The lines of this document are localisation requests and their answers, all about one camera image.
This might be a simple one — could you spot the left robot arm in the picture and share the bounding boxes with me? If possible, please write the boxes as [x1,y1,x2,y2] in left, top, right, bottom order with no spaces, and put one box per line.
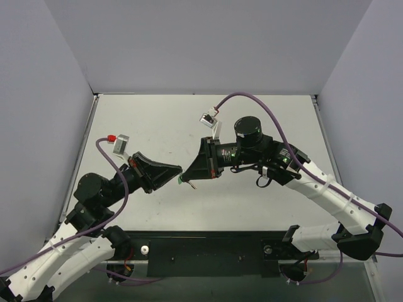
[1,152,182,301]

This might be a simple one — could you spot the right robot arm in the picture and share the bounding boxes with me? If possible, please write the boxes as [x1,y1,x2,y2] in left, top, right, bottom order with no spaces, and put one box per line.
[179,116,392,260]

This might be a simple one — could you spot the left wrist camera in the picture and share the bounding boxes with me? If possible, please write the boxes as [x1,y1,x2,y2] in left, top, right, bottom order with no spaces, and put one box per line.
[113,135,130,162]

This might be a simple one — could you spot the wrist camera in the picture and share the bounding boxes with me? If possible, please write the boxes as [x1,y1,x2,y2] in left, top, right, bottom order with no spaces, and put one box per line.
[113,135,130,162]
[200,107,222,139]

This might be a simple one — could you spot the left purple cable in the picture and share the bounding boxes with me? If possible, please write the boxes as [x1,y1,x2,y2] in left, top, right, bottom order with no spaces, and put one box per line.
[0,135,164,287]

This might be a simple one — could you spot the purple cable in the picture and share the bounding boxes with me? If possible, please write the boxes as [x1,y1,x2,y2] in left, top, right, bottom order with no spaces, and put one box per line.
[215,92,403,257]
[0,135,164,287]

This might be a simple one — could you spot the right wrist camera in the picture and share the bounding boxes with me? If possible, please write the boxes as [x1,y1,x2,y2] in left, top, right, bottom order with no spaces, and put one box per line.
[200,107,222,139]

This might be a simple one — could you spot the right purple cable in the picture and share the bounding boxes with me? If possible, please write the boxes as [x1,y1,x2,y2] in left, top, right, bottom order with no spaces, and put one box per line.
[215,92,403,257]

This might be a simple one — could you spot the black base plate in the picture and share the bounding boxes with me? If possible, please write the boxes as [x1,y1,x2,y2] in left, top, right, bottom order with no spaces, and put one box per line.
[104,231,300,277]

